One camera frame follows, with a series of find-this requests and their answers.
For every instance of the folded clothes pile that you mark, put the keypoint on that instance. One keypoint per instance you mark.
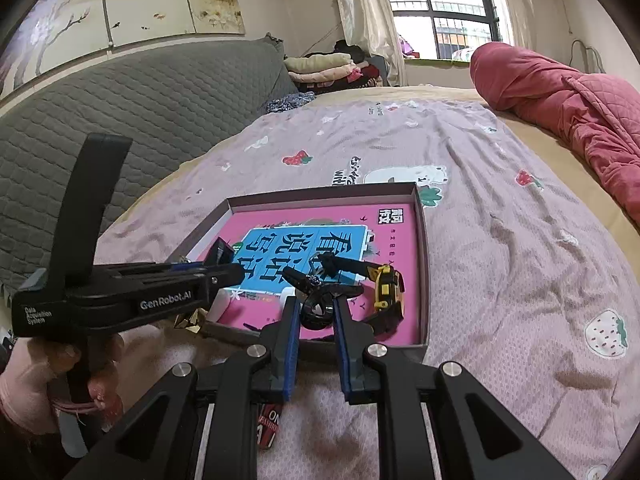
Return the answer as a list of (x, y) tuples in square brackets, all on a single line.
[(365, 77)]

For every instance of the purple cloth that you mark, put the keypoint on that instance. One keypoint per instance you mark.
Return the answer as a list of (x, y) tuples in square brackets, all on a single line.
[(407, 46)]

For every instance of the person's left forearm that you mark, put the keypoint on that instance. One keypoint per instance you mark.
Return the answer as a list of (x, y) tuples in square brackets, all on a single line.
[(25, 380)]

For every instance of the shallow grey cardboard box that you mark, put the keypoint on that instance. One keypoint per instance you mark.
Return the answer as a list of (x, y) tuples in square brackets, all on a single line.
[(422, 260)]

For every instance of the dark floral cloth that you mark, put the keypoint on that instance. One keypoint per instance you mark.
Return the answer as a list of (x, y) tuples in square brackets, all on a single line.
[(287, 102)]

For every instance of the dark green gold box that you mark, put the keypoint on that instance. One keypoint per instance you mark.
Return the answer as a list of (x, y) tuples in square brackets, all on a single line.
[(192, 321)]

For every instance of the pink book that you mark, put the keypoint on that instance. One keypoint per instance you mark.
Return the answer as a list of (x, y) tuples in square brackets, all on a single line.
[(395, 240)]

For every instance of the printed pillow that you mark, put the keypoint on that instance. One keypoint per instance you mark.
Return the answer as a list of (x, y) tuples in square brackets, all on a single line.
[(462, 54)]

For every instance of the red quilted blanket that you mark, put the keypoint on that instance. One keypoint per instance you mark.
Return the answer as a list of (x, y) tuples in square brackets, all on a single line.
[(565, 90)]

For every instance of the window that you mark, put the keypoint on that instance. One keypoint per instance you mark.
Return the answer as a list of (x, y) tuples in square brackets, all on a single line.
[(450, 10)]

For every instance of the person's left hand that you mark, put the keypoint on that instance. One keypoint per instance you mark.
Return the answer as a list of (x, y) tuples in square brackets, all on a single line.
[(107, 355)]

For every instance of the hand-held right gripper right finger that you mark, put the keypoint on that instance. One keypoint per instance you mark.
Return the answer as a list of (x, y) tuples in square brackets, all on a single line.
[(342, 350)]

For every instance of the beige folded garment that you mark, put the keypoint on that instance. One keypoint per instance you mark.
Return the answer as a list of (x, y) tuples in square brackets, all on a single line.
[(315, 62)]

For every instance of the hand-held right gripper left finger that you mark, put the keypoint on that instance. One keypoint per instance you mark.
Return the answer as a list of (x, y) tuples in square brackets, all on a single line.
[(292, 350)]

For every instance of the black garment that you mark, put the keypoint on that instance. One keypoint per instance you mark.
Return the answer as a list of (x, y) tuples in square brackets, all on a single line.
[(350, 50)]

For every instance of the pink folded garment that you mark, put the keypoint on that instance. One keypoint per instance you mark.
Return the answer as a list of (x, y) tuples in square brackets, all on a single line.
[(320, 76)]

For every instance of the red lighter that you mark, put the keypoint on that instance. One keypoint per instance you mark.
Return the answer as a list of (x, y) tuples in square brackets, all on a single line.
[(267, 425)]

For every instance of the grey quilted headboard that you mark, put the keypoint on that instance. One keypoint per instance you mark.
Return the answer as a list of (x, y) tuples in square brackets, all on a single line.
[(150, 120)]

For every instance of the cream curtain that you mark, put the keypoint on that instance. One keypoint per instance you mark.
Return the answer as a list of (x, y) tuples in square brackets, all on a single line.
[(515, 5), (365, 20)]

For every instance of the black yellow wristwatch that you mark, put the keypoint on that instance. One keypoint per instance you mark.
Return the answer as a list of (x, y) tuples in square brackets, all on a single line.
[(385, 285)]

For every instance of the wall painting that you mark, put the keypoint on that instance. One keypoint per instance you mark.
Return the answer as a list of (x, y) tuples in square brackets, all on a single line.
[(150, 5)]

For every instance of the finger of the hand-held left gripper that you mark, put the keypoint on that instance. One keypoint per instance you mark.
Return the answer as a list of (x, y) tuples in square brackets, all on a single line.
[(177, 263), (225, 275)]

